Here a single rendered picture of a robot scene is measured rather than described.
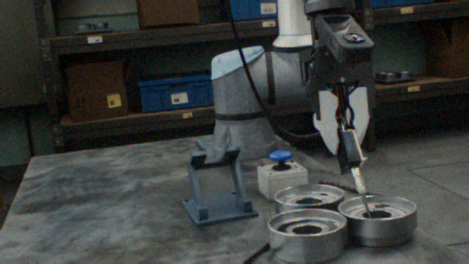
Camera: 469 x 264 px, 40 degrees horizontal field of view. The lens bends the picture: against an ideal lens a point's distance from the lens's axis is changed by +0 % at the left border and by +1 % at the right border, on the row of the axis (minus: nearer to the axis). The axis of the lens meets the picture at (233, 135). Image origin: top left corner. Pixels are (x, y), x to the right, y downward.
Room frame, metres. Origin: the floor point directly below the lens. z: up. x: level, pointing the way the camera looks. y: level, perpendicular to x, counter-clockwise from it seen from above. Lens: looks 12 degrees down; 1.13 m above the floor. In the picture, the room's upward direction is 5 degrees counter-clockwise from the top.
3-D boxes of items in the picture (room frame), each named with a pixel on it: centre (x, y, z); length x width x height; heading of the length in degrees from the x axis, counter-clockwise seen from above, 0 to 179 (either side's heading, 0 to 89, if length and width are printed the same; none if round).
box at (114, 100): (4.40, 0.89, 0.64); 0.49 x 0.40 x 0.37; 106
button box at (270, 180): (1.09, -0.08, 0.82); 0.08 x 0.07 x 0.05; 11
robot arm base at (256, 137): (1.42, -0.02, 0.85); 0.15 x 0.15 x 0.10
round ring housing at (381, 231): (0.85, -0.19, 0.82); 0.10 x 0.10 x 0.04
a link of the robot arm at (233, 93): (1.42, -0.03, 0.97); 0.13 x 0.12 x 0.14; 89
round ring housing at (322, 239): (0.82, -0.09, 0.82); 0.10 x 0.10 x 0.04
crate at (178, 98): (4.52, 0.37, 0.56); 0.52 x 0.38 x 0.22; 98
